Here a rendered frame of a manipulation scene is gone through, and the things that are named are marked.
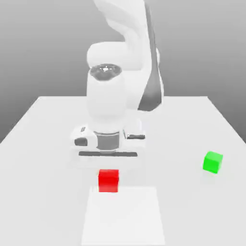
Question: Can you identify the small red cube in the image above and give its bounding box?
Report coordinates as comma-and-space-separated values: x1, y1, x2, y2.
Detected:
98, 169, 120, 193

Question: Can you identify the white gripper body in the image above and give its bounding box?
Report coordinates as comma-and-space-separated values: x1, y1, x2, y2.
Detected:
68, 146, 145, 170

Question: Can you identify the small green cube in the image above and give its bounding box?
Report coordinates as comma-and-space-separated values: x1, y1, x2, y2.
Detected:
202, 151, 224, 174

